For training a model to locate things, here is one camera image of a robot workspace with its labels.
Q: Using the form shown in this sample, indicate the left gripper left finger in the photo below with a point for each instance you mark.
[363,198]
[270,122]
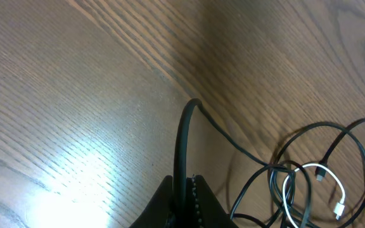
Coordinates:
[157,212]

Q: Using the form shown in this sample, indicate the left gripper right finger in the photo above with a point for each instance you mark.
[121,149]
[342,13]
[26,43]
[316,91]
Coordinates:
[203,208]

